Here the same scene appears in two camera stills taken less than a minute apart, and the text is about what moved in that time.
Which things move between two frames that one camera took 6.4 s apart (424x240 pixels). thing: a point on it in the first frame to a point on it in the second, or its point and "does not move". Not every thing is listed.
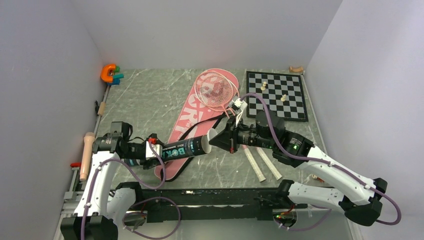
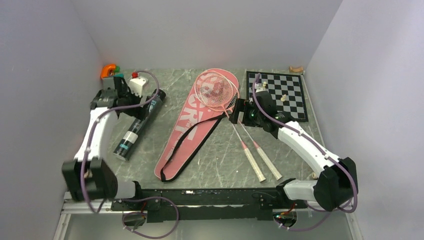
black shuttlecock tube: x=200 y=145 to x=136 y=129
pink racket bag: x=201 y=113 does not move
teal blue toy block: x=116 y=79 does not move
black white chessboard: x=284 y=93 does not move
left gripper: x=145 y=162 to x=138 y=112
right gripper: x=228 y=139 to x=244 y=105
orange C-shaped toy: x=104 y=72 does not move
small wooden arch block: x=300 y=69 does not move
